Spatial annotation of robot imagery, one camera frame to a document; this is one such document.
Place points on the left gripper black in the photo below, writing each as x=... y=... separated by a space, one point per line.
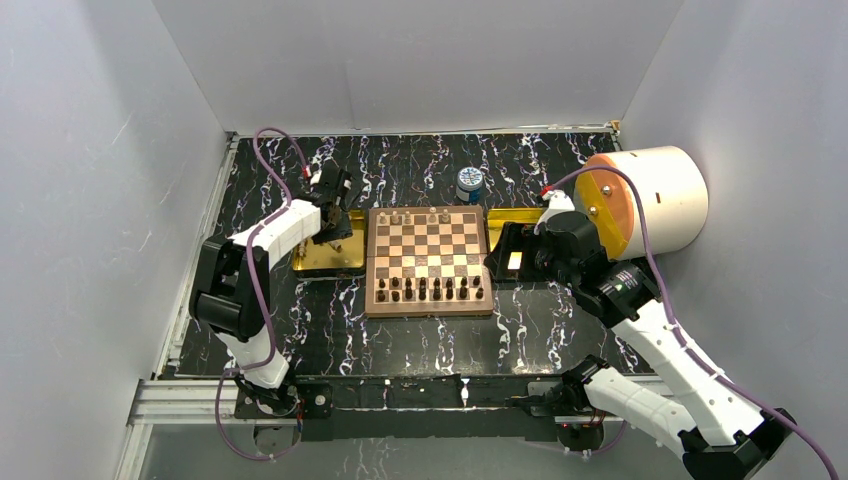
x=340 y=232

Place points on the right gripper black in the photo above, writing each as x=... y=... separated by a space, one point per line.
x=516 y=237

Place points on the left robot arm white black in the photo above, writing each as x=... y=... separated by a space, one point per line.
x=230 y=287

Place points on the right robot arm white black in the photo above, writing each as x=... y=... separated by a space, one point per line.
x=716 y=432

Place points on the wooden chess board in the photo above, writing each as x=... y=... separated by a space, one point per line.
x=453 y=250

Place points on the left gold tin tray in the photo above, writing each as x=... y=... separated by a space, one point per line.
x=323 y=262

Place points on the gold tin tray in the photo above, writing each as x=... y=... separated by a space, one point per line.
x=497 y=217
x=323 y=262

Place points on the right gold tin tray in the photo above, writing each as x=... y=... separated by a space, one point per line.
x=497 y=217

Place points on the blue white small jar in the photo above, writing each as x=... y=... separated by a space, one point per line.
x=469 y=183

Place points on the white cylinder orange lid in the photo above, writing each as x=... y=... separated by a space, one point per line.
x=665 y=184

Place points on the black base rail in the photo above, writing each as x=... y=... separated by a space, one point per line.
x=444 y=406

